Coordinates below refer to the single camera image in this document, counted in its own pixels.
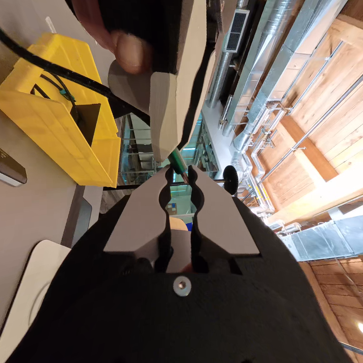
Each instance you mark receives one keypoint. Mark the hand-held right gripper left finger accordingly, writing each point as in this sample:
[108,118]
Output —
[136,227]

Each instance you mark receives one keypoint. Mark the yellow plastic bin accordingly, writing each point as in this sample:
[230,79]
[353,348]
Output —
[45,113]

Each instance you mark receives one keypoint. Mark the black stand pole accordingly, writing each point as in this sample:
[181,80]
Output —
[229,180]

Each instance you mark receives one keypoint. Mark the black hdmi switch box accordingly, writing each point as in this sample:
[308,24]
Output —
[11,170]

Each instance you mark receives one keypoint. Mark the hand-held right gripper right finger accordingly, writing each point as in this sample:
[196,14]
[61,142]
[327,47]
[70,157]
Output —
[227,227]

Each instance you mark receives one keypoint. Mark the white stand base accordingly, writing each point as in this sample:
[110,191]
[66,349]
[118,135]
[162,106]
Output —
[28,289]

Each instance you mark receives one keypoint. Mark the person's left hand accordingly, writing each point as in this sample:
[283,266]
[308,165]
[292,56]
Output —
[122,42]

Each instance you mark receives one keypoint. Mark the black board with wooden edge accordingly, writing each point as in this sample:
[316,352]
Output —
[178,223]

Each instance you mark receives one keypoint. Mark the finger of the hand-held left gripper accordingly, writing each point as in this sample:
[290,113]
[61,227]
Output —
[167,113]
[195,57]

